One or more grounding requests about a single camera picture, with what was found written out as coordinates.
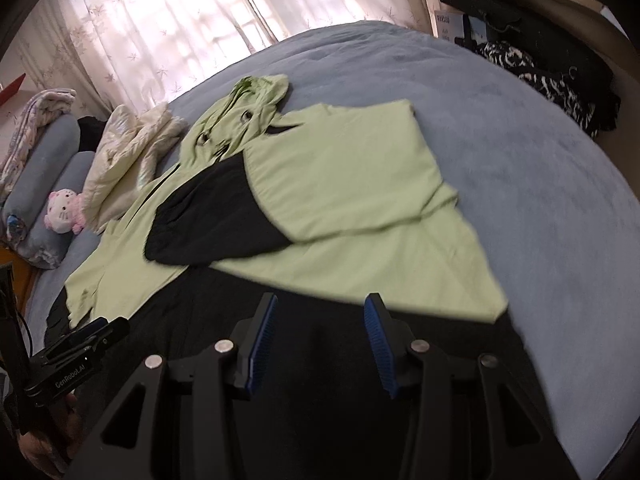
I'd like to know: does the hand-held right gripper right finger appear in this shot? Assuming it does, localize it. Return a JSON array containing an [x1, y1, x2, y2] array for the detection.
[[363, 292, 581, 480]]

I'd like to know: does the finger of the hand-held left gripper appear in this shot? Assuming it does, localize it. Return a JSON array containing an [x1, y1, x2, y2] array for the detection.
[[45, 316, 109, 357], [75, 318, 132, 359]]

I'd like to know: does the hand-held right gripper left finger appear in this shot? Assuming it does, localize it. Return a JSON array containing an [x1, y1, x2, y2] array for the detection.
[[65, 292, 281, 480]]

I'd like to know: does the green and black hoodie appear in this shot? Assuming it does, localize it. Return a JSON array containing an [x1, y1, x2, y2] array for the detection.
[[44, 74, 556, 480]]

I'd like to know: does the person's left hand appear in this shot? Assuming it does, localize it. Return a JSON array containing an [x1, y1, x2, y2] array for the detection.
[[20, 392, 80, 478]]

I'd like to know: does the orange wooden cabinet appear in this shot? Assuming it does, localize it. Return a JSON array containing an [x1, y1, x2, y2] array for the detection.
[[0, 245, 41, 311]]

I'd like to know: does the pink plush toy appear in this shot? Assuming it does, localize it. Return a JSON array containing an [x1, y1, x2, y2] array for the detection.
[[44, 188, 85, 235]]

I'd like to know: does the cream folded blanket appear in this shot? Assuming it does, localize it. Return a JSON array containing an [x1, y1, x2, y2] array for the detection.
[[80, 101, 190, 233]]

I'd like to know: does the folded floral blanket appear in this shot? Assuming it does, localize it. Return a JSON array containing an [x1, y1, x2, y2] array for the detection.
[[0, 89, 78, 196]]

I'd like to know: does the bed with grey-blue blanket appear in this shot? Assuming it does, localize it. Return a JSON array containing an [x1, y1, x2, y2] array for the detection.
[[22, 20, 638, 480]]

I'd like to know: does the red board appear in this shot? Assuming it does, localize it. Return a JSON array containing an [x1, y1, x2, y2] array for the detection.
[[0, 73, 26, 107]]

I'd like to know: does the black and white patterned cloth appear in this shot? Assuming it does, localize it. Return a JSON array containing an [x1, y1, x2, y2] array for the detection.
[[474, 41, 601, 138]]

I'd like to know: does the sheer floral curtain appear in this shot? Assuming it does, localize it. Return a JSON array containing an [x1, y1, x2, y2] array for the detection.
[[20, 0, 436, 126]]

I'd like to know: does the white box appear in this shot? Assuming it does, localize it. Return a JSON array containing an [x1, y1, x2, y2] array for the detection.
[[434, 9, 465, 45]]

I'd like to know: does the black bag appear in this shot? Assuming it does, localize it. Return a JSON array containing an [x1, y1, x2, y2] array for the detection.
[[440, 0, 622, 133]]

